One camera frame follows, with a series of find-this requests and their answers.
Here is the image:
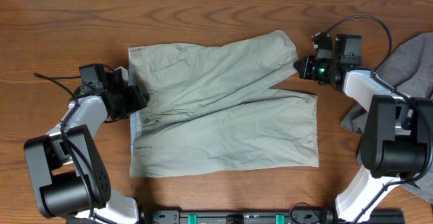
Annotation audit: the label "khaki green shorts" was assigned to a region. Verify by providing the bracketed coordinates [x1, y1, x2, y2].
[129, 30, 319, 178]

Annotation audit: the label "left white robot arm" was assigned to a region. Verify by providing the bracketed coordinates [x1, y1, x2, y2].
[24, 82, 150, 223]

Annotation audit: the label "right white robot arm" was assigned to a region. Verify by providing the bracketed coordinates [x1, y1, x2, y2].
[294, 57, 432, 223]

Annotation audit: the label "grey garment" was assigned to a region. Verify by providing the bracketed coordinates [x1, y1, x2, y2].
[341, 32, 432, 204]

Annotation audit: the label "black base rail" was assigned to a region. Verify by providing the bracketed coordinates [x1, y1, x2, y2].
[148, 202, 405, 224]

